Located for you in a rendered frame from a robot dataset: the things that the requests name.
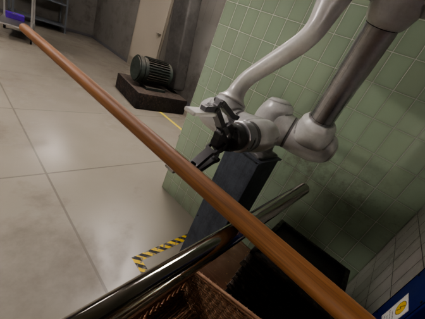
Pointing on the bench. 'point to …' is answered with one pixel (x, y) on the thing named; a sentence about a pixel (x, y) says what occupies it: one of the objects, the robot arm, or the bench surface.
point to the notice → (402, 307)
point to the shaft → (217, 197)
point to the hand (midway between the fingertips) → (182, 140)
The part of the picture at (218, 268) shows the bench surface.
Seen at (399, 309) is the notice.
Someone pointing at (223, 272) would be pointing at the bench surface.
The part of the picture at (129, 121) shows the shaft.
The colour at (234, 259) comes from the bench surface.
